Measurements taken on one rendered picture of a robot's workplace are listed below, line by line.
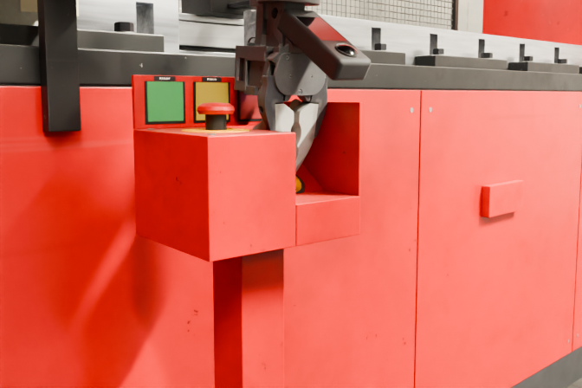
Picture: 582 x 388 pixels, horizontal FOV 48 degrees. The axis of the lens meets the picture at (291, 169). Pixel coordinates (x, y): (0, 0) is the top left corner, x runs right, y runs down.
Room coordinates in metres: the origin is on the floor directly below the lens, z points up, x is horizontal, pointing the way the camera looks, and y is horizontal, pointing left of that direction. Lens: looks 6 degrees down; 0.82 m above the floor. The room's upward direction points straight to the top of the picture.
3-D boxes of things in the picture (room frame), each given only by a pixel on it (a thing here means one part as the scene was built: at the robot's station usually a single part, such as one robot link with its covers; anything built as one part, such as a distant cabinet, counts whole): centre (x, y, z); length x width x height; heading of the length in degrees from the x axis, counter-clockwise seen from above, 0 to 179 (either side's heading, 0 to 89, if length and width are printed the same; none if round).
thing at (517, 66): (1.79, -0.70, 0.89); 0.30 x 0.05 x 0.03; 132
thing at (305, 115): (0.77, 0.00, 0.77); 0.06 x 0.03 x 0.09; 39
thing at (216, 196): (0.72, 0.05, 0.75); 0.20 x 0.16 x 0.18; 129
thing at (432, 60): (1.53, -0.40, 0.89); 0.30 x 0.05 x 0.03; 132
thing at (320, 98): (0.75, -0.02, 0.81); 0.05 x 0.02 x 0.09; 129
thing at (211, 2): (1.36, 0.10, 1.01); 0.26 x 0.12 x 0.05; 42
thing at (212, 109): (0.69, 0.08, 0.79); 0.04 x 0.04 x 0.04
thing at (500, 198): (1.46, -0.48, 0.58); 0.15 x 0.02 x 0.07; 132
